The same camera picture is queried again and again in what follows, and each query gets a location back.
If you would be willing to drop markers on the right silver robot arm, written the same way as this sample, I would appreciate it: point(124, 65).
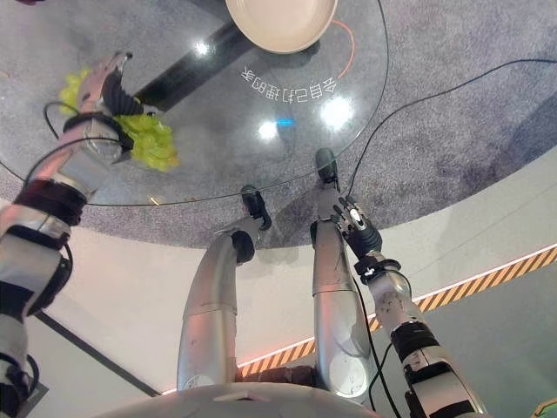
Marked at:
point(418, 339)

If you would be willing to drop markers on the purple fruit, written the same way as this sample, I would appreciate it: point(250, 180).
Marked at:
point(30, 1)

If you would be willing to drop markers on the green grape bunch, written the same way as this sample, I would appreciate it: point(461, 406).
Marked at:
point(150, 139)

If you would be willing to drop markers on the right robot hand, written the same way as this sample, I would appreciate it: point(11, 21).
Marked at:
point(364, 235)

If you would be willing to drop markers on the left silver robot leg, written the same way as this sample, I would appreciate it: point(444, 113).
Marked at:
point(209, 313)

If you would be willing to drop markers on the silver robot leg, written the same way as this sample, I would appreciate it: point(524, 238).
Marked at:
point(333, 278)
point(209, 313)

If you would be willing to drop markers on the beige round plate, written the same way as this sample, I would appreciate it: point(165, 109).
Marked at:
point(280, 22)

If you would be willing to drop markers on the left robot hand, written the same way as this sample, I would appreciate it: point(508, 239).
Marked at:
point(95, 82)

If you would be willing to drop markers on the left dark robot foot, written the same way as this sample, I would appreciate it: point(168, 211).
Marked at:
point(254, 202)

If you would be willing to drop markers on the black table base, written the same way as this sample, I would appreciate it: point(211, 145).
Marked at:
point(191, 65)

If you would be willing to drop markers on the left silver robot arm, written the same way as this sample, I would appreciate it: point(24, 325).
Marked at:
point(41, 235)

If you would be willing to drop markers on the silver robot torso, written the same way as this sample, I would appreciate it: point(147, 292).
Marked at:
point(235, 402)

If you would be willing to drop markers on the right dark robot foot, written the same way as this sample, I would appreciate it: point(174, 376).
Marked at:
point(326, 163)

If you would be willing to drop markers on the dark robot foot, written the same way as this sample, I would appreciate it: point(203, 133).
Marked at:
point(254, 202)
point(326, 163)

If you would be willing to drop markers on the right silver robot leg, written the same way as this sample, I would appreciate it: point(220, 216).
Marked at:
point(333, 278)

